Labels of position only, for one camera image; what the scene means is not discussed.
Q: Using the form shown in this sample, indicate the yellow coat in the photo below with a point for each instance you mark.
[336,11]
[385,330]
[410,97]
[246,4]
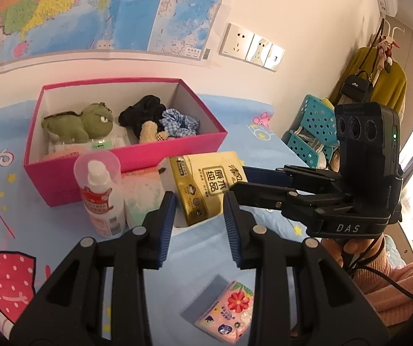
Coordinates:
[390,86]

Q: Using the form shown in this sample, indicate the pink floral tissue pack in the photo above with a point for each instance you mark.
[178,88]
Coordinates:
[228,313]

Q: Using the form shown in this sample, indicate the blue cartoon printed bedsheet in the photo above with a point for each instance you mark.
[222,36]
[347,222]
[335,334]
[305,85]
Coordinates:
[12,133]

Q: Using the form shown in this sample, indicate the white bottle with clear cap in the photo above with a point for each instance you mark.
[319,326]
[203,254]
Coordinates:
[102,205]

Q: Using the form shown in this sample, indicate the large wall map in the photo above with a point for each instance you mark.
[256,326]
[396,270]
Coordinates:
[66,7]

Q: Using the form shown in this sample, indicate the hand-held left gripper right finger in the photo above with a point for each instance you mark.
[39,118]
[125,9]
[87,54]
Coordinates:
[230,223]

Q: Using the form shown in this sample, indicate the pink cardboard box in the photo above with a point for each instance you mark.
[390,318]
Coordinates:
[66,191]

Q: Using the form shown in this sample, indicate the teal perforated basket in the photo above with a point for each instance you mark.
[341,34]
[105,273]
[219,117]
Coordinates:
[318,119]
[303,149]

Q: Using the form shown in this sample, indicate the pastel tissue pack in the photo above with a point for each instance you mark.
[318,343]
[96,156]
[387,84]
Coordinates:
[138,191]

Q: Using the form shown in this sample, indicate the person's right forearm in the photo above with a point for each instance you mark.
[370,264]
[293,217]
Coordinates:
[390,295]

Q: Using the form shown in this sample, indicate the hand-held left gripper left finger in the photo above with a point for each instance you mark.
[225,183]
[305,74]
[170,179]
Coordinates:
[167,220]

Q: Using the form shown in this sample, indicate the tan plush toy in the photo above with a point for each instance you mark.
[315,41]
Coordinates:
[149,131]

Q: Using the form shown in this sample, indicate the person's right hand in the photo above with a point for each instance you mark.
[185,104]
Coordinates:
[361,248]

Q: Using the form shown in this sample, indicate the yellow tissue pack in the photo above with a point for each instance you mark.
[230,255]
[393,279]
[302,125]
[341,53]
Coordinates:
[199,187]

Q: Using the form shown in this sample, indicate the green plush dinosaur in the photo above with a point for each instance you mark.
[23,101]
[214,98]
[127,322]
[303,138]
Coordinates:
[95,122]

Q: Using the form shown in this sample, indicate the white wall outlet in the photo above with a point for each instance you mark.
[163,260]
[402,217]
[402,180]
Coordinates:
[260,50]
[275,57]
[235,41]

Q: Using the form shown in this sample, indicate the small hanging plush doll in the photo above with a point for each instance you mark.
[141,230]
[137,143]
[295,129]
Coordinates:
[386,52]

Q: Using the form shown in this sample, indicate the blue gingham scrunchie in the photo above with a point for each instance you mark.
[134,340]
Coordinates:
[181,122]

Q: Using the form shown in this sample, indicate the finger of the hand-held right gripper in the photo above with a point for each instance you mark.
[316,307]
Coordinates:
[257,194]
[264,174]

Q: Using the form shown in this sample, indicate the black handbag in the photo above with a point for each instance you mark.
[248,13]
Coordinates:
[356,88]

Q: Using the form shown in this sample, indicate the small wall map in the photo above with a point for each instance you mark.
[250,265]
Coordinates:
[188,10]

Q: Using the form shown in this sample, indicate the white coat rack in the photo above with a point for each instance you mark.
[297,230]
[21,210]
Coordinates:
[395,30]

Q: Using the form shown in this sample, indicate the cotton swab packet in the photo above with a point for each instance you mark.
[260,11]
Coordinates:
[116,140]

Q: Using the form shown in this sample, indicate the black scrunchie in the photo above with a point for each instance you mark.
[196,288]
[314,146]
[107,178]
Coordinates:
[138,113]

